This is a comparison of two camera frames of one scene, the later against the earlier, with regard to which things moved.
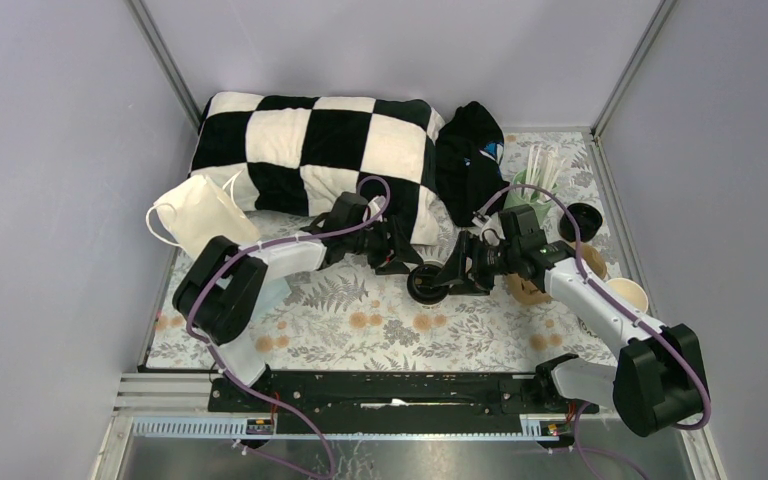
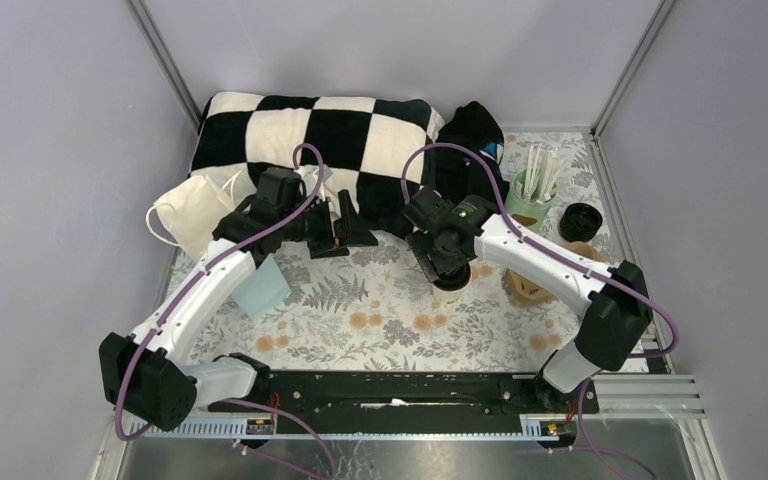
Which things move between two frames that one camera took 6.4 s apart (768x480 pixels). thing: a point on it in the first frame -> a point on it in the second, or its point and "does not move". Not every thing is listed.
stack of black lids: x=588 y=218 does not move
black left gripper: x=396 y=245 -> x=357 y=232
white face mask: x=195 y=214 does not move
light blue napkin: x=270 y=297 does not move
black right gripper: x=474 y=281 -> x=420 y=242
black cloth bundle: x=469 y=157 does not move
